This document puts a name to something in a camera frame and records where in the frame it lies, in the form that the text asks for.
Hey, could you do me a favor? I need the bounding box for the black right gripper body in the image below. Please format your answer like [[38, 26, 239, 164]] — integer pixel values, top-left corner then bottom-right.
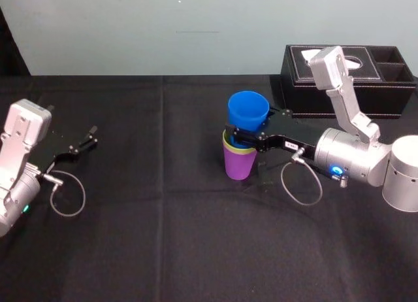
[[255, 108, 329, 154]]

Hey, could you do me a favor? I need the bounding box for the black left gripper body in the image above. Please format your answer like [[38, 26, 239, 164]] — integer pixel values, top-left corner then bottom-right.
[[28, 131, 81, 176]]

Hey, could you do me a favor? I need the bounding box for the blue plastic cup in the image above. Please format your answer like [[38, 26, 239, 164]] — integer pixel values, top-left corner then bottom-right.
[[227, 90, 271, 150]]

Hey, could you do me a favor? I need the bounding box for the green plastic cup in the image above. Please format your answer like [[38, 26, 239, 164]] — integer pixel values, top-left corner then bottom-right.
[[222, 127, 257, 154]]

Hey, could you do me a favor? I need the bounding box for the purple plastic cup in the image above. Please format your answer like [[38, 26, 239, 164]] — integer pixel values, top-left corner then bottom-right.
[[222, 131, 259, 181]]

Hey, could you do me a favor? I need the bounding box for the white tissue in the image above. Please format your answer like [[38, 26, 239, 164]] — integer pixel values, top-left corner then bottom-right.
[[300, 48, 361, 70]]

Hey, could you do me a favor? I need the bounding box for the black leather organizer box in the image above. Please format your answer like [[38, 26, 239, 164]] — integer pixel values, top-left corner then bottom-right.
[[280, 44, 418, 120]]

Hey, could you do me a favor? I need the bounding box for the dark background panel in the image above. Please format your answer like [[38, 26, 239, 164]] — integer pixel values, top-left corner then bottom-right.
[[0, 4, 32, 76]]

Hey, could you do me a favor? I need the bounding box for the black table cloth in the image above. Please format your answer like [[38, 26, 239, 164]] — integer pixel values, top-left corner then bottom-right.
[[0, 73, 418, 302]]

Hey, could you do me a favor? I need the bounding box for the thin grey left gripper cable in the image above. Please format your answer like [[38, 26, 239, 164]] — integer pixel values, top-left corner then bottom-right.
[[39, 170, 87, 217]]

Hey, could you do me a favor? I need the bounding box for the thin grey gripper cable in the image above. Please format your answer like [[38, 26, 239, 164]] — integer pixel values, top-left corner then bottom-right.
[[281, 146, 323, 206], [39, 170, 87, 217]]

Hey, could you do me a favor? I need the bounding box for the thin grey right gripper cable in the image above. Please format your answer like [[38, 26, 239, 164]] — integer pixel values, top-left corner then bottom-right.
[[281, 146, 323, 206]]

